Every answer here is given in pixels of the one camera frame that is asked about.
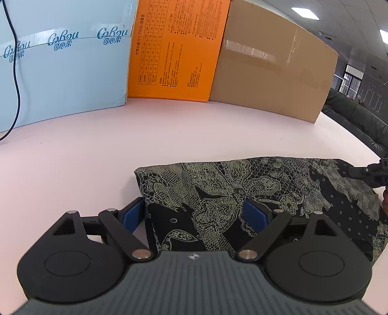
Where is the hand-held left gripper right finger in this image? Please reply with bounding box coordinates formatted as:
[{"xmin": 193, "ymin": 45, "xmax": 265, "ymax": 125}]
[{"xmin": 236, "ymin": 198, "xmax": 338, "ymax": 263}]

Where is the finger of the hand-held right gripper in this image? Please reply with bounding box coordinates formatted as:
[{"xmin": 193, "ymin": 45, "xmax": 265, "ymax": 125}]
[{"xmin": 348, "ymin": 164, "xmax": 388, "ymax": 188}]

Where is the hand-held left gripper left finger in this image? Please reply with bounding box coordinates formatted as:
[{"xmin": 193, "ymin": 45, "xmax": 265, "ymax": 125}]
[{"xmin": 51, "ymin": 197, "xmax": 154, "ymax": 262}]

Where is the dark lace-print shirt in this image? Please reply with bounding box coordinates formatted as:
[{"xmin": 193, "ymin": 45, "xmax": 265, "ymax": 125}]
[{"xmin": 134, "ymin": 156, "xmax": 388, "ymax": 267}]

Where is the black leather sofa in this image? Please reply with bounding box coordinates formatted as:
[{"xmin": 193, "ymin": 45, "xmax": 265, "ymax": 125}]
[{"xmin": 321, "ymin": 88, "xmax": 388, "ymax": 158}]

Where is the window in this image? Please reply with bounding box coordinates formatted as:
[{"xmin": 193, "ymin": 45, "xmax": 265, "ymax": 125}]
[{"xmin": 339, "ymin": 63, "xmax": 364, "ymax": 97}]

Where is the brown cardboard box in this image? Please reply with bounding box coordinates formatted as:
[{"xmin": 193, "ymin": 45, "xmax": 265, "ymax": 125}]
[{"xmin": 209, "ymin": 0, "xmax": 339, "ymax": 124}]

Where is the light blue foam board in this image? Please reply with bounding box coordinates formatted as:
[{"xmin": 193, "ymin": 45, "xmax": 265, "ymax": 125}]
[{"xmin": 0, "ymin": 0, "xmax": 138, "ymax": 133}]

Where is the orange printed box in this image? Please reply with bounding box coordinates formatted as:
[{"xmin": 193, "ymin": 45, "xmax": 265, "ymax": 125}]
[{"xmin": 127, "ymin": 0, "xmax": 231, "ymax": 102}]

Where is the black cable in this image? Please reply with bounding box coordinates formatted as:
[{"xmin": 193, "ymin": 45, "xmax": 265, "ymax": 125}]
[{"xmin": 0, "ymin": 0, "xmax": 21, "ymax": 141}]

